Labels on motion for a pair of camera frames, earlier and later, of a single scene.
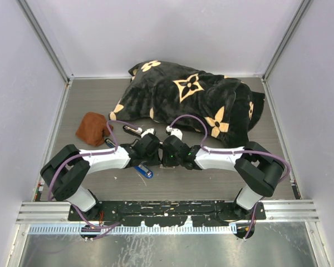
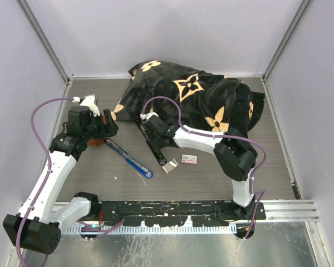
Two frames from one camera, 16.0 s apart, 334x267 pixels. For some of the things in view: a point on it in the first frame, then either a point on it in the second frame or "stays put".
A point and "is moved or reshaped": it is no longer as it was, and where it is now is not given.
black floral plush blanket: [222, 108] stays put
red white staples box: [161, 166] is moved or reshaped
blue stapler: [141, 169] stays put
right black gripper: [165, 161] -> [158, 147]
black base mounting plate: [169, 213] stays put
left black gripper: [156, 160] -> [111, 126]
